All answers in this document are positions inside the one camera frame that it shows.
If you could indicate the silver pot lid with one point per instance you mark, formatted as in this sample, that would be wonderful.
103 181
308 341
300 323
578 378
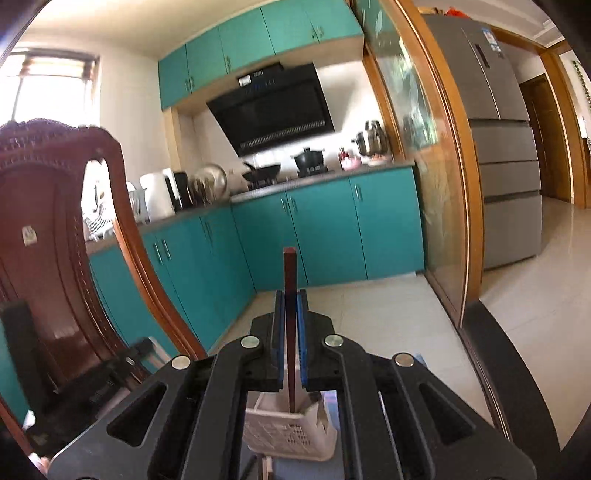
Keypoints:
210 182

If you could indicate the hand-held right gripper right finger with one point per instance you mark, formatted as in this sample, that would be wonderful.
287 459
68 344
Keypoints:
302 337

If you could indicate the white countertop appliance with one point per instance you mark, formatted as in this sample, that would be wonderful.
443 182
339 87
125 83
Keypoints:
157 194

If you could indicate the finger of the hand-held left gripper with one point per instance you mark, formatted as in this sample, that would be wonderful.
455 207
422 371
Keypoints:
111 374

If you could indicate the black range hood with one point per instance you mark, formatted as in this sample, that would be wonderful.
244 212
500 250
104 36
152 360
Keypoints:
272 110

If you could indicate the teal wall cabinets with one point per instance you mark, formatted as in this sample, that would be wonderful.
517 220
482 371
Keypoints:
258 37

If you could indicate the teal base cabinets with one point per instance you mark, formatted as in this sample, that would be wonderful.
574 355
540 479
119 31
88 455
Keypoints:
323 230

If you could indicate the black wok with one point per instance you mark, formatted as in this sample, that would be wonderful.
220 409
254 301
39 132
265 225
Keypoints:
263 173

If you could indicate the grey refrigerator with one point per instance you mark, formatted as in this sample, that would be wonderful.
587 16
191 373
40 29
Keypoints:
508 184

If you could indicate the brown wooden door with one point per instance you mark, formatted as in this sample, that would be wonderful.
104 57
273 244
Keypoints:
549 147

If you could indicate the carved wooden chair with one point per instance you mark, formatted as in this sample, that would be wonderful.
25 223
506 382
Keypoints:
46 207

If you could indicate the dark red chopstick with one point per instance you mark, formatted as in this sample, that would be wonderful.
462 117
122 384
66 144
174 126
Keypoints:
291 277

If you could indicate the black lidded pot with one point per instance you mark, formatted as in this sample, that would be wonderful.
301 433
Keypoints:
309 160

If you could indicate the white dish rack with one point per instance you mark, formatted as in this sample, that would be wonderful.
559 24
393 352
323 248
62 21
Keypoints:
99 226

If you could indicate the wood framed glass door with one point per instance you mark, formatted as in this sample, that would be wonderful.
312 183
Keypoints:
429 184

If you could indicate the window with blind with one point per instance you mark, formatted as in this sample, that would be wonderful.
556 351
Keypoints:
51 87

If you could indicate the black countertop appliance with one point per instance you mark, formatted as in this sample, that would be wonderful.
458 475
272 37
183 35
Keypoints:
182 189

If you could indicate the pink small container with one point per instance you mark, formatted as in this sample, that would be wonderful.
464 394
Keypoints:
350 160

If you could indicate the red bag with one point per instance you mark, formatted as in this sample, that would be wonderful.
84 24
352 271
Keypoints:
456 12

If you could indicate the stainless steel pot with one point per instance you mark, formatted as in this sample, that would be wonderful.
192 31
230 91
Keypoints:
371 138

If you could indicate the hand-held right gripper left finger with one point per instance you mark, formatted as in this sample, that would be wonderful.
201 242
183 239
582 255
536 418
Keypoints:
278 337

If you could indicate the striped blue cloth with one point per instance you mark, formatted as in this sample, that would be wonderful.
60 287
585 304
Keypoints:
304 470

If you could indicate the white plastic utensil basket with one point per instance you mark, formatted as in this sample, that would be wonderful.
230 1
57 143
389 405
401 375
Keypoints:
286 434

